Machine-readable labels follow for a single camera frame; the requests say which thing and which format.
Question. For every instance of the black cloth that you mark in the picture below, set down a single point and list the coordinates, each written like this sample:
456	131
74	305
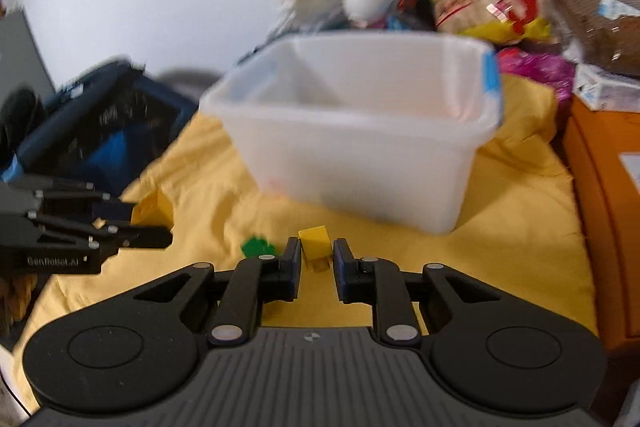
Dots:
20	117

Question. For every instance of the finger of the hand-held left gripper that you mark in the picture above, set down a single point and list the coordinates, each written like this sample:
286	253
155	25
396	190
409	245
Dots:
150	238
115	211

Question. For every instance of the white plastic bin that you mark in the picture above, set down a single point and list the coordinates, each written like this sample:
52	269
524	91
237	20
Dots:
360	142

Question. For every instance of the yellow blanket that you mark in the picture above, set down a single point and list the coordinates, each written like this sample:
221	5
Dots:
500	217

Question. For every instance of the small white box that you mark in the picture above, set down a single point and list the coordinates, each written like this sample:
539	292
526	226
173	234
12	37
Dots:
607	89

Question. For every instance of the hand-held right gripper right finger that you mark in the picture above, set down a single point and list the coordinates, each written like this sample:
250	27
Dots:
343	271

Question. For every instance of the yellow studded block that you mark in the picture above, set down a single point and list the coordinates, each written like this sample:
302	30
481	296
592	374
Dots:
152	207

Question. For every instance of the yellow cube block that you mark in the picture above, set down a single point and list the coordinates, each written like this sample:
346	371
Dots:
316	244

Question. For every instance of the pink plastic bag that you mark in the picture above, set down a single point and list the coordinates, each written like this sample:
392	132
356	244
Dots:
535	72

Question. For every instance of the dark blue mesh playpen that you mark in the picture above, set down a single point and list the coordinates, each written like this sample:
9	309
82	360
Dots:
100	127

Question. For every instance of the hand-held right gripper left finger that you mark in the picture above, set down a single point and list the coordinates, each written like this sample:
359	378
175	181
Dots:
292	268

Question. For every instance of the person's left hand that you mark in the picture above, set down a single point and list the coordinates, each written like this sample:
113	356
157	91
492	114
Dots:
17	302

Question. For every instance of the brown cardboard package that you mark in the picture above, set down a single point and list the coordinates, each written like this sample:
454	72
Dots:
600	32

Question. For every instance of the green studded block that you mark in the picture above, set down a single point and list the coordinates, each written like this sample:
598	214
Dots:
257	247

